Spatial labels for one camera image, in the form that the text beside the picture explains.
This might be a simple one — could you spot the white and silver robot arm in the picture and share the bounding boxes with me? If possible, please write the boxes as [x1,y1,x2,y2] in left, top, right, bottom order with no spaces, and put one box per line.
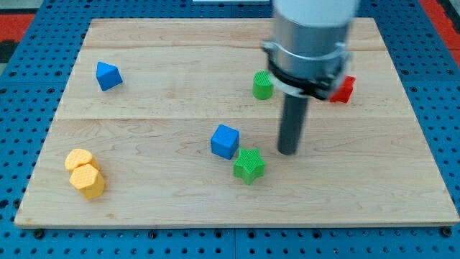
[262,0,360,155]

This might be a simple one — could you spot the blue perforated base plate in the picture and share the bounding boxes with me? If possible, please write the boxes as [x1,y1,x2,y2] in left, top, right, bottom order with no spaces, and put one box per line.
[1,1,459,258]

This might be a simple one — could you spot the yellow cylinder block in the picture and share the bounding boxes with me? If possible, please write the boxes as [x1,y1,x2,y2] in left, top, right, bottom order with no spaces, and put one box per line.
[64,148,100,173]

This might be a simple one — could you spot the red block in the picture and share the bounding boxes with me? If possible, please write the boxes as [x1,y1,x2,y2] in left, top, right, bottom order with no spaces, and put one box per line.
[329,76,356,103]

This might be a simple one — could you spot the blue cube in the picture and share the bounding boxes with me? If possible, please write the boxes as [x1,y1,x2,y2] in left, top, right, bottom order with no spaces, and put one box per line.
[211,124,240,160]

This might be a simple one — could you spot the yellow hexagon block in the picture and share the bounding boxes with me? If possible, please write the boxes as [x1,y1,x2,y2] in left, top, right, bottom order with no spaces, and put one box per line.
[69,164,106,200]

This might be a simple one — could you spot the blue triangular prism block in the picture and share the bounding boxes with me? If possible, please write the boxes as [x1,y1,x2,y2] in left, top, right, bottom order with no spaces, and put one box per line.
[96,62,123,91]

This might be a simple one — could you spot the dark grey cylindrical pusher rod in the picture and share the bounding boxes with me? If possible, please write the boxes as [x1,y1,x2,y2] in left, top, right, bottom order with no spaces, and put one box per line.
[277,94,308,155]

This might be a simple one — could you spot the light wooden board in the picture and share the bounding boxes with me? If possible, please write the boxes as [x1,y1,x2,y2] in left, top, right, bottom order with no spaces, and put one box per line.
[14,18,459,230]

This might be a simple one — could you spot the green cylinder block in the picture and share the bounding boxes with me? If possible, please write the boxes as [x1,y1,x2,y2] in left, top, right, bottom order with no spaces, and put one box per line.
[252,71,273,100]

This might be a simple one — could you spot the green star block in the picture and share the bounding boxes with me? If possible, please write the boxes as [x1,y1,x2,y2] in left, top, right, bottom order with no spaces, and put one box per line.
[233,148,266,185]

